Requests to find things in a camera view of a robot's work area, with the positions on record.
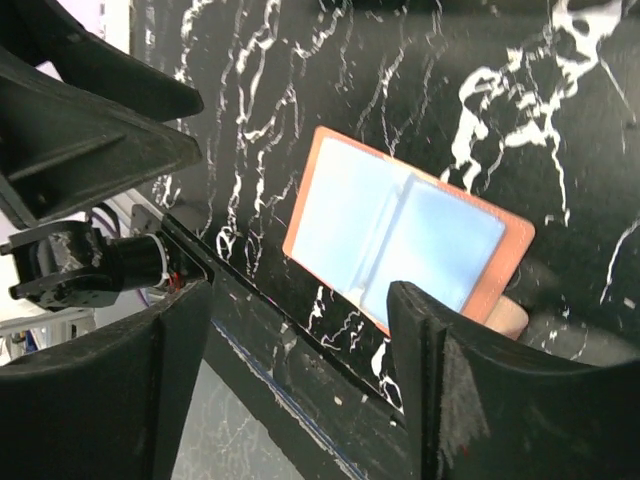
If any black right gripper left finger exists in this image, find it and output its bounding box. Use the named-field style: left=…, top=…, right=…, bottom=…
left=1, top=281, right=213, bottom=479

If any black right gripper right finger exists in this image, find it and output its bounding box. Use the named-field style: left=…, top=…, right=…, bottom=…
left=387, top=281, right=639, bottom=479

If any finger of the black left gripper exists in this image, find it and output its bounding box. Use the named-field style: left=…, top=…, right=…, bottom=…
left=1, top=1, right=204, bottom=120
left=1, top=50, right=202, bottom=229

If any pink leather card holder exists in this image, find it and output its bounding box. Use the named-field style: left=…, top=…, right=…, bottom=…
left=282, top=127, right=535, bottom=339

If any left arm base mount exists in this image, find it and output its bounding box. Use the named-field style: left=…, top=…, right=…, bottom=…
left=1, top=204, right=215, bottom=312

